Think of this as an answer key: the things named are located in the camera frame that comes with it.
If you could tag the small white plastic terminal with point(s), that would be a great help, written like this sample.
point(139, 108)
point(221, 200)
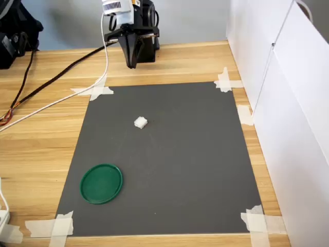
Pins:
point(141, 122)

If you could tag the round green lid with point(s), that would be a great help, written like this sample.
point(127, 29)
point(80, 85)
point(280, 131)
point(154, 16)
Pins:
point(101, 184)

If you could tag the white masking tape strip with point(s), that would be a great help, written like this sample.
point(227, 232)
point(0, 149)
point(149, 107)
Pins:
point(38, 227)
point(275, 223)
point(231, 84)
point(11, 232)
point(244, 114)
point(99, 83)
point(102, 90)
point(225, 77)
point(258, 231)
point(60, 239)

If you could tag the white partition panel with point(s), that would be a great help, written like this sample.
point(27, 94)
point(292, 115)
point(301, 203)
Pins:
point(246, 38)
point(303, 128)

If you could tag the black bag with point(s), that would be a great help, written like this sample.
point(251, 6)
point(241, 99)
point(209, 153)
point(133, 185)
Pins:
point(20, 23)

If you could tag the dark grey mat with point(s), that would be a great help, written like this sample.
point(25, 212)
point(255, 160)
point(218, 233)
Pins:
point(167, 167)

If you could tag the white power strip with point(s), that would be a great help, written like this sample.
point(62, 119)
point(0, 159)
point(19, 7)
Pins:
point(3, 218)

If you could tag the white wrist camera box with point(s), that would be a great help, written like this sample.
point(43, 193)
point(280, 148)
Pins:
point(115, 7)

